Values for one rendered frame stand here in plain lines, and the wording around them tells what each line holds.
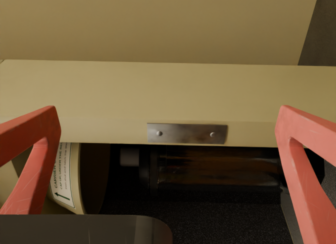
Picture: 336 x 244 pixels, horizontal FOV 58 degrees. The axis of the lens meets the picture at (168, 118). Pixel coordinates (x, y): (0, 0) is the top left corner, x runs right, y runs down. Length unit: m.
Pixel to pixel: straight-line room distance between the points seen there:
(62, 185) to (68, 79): 0.13
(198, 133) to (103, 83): 0.11
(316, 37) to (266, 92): 0.36
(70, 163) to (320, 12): 0.52
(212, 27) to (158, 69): 0.36
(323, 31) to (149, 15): 0.34
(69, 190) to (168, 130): 0.16
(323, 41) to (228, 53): 0.20
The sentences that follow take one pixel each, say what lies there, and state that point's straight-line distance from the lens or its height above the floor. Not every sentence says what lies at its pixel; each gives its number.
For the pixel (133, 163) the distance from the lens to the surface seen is 0.44.
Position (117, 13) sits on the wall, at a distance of 0.68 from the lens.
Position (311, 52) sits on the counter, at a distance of 0.67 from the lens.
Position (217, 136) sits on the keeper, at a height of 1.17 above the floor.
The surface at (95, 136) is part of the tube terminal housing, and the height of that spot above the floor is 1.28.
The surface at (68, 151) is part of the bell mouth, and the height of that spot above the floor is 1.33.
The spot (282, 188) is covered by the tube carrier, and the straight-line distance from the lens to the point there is 0.44.
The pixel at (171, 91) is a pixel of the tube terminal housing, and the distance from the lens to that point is 0.30.
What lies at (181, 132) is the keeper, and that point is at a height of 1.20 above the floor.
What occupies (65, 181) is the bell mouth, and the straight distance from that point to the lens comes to 0.38.
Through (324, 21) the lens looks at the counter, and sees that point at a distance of 0.64.
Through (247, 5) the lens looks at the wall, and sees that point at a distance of 0.68.
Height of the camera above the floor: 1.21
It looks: 1 degrees up
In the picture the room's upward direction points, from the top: 89 degrees counter-clockwise
